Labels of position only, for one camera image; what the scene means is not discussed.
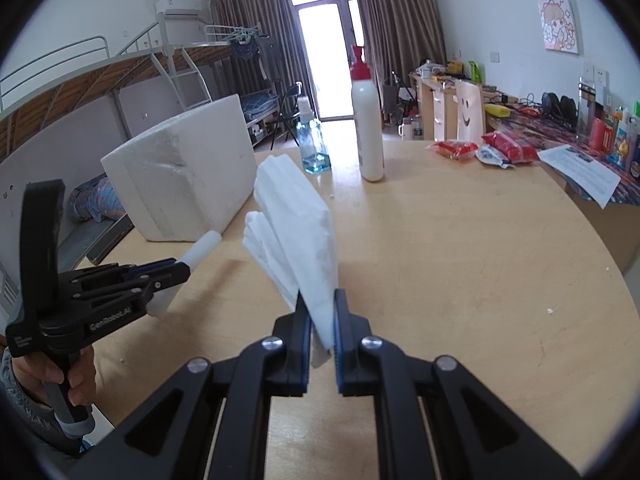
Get large red snack packet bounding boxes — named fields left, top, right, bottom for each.
left=481, top=130, right=541, bottom=163

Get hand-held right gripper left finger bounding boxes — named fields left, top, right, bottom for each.
left=70, top=291, right=314, bottom=480

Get metal bunk bed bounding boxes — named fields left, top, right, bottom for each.
left=0, top=22, right=281, bottom=311

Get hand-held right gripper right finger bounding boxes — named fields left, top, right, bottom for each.
left=331, top=288, right=583, bottom=480

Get black folding chair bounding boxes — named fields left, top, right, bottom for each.
left=270, top=81, right=303, bottom=148

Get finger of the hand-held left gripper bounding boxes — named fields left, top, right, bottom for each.
left=117, top=259, right=178, bottom=277
left=127, top=263, right=192, bottom=297

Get white bed ladder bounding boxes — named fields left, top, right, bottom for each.
left=150, top=47, right=213, bottom=111

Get pile of desk clutter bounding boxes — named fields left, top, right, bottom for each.
left=415, top=57, right=468, bottom=83

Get black headphones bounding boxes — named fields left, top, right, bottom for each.
left=541, top=91, right=576, bottom=121

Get row of toiletry bottles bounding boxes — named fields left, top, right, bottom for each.
left=590, top=100, right=640, bottom=178

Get white wall socket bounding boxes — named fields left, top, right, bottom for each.
left=582, top=63, right=608, bottom=88

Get person's left hand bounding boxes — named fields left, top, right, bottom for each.
left=11, top=347, right=97, bottom=407

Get brown curtain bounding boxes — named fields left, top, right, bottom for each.
left=348, top=0, right=447, bottom=81
left=209, top=0, right=301, bottom=121

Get white lotion pump bottle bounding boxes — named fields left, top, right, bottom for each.
left=350, top=45, right=386, bottom=182

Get hanging dark clothes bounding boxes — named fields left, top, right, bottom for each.
left=230, top=32, right=262, bottom=61

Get white tissue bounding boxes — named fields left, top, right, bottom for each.
left=242, top=210, right=301, bottom=311
left=253, top=154, right=338, bottom=368

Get white air conditioner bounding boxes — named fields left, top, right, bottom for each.
left=155, top=0, right=206, bottom=16

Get white snack packet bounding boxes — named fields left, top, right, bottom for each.
left=475, top=145, right=516, bottom=170

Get dark blue bedding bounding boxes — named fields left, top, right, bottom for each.
left=240, top=91, right=278, bottom=116

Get wooden chair with smiley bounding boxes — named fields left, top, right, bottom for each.
left=455, top=79, right=487, bottom=142

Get glass balcony door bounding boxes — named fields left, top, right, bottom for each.
left=285, top=0, right=366, bottom=121

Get printed paper sheet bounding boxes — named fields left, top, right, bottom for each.
left=537, top=144, right=622, bottom=210

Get white foam tube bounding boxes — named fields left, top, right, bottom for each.
left=147, top=230, right=222, bottom=318

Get wooden desk with drawers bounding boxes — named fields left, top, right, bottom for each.
left=410, top=72, right=458, bottom=142

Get pink cartoon wall picture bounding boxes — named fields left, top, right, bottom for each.
left=538, top=0, right=583, bottom=55

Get blue checked quilt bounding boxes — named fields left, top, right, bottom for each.
left=67, top=175, right=128, bottom=223

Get blue spray bottle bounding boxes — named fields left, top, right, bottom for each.
left=295, top=97, right=331, bottom=175

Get dark folded trolley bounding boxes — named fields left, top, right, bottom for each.
left=382, top=72, right=418, bottom=126

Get clear tumbler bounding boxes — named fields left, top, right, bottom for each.
left=576, top=77, right=598, bottom=143

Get white foam box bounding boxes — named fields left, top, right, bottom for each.
left=100, top=95, right=258, bottom=243

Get small red snack packet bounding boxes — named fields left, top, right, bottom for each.
left=427, top=140, right=478, bottom=160

